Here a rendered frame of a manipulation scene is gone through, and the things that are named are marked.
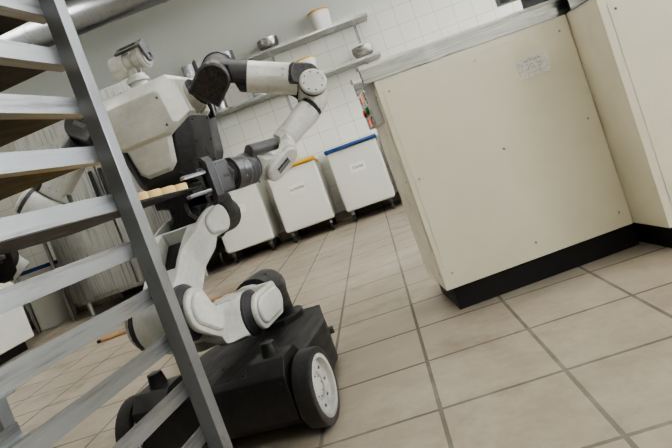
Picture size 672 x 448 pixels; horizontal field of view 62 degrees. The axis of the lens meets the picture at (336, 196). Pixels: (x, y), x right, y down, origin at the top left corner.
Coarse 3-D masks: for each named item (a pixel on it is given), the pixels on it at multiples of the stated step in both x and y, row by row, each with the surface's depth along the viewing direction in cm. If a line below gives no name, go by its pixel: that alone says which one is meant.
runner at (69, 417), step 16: (144, 352) 94; (160, 352) 98; (128, 368) 89; (144, 368) 93; (96, 384) 82; (112, 384) 85; (80, 400) 78; (96, 400) 81; (64, 416) 75; (80, 416) 77; (32, 432) 69; (48, 432) 72; (64, 432) 74
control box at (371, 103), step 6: (372, 84) 191; (366, 90) 191; (372, 90) 192; (360, 96) 208; (366, 96) 192; (372, 96) 192; (366, 102) 197; (372, 102) 192; (372, 108) 192; (378, 108) 192; (366, 114) 207; (372, 114) 193; (378, 114) 192; (366, 120) 215; (372, 120) 198; (378, 120) 192; (372, 126) 202; (378, 126) 210
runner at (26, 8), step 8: (0, 0) 88; (8, 0) 90; (16, 0) 92; (24, 0) 94; (32, 0) 96; (0, 8) 89; (8, 8) 90; (16, 8) 91; (24, 8) 93; (32, 8) 95; (40, 8) 97; (8, 16) 93; (16, 16) 94; (24, 16) 95; (32, 16) 96; (40, 16) 97
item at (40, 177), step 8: (16, 176) 86; (24, 176) 88; (32, 176) 91; (40, 176) 94; (48, 176) 97; (56, 176) 100; (0, 184) 88; (8, 184) 90; (16, 184) 93; (24, 184) 96; (32, 184) 99; (0, 192) 95; (8, 192) 98; (16, 192) 102
